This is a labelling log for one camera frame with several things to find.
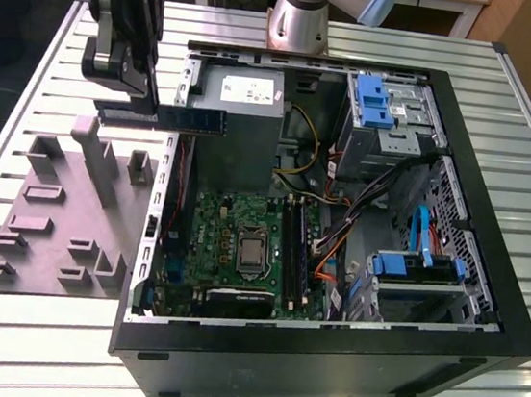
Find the black open PC case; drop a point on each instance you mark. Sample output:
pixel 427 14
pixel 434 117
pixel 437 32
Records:
pixel 274 364

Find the hard disk in blue carrier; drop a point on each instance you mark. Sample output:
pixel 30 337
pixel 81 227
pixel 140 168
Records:
pixel 431 272

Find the metal disk bay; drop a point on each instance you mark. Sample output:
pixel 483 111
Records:
pixel 419 287

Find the green motherboard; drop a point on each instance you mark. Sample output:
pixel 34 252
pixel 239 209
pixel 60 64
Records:
pixel 215 212

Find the installed dark RAM stick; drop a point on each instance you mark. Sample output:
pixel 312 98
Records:
pixel 299 251

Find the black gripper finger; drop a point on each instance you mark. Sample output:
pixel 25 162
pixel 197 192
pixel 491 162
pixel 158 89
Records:
pixel 143 48

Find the black graphics card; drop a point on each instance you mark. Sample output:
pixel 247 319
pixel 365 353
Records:
pixel 233 301

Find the blue plastic drive latch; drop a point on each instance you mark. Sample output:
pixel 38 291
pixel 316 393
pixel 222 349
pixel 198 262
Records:
pixel 372 100

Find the grey power supply unit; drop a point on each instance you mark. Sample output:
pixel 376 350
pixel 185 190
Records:
pixel 231 160

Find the silver CPU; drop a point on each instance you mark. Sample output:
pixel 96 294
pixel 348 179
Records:
pixel 250 252

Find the CPU socket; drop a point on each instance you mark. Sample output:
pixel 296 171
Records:
pixel 253 230

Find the black RAM slot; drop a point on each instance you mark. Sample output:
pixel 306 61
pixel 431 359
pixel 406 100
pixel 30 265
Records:
pixel 285 240

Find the grey plastic parts rack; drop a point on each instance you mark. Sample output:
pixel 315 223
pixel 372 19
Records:
pixel 79 214

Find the metal drive cage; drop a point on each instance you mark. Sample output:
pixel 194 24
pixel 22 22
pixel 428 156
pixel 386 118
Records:
pixel 398 144

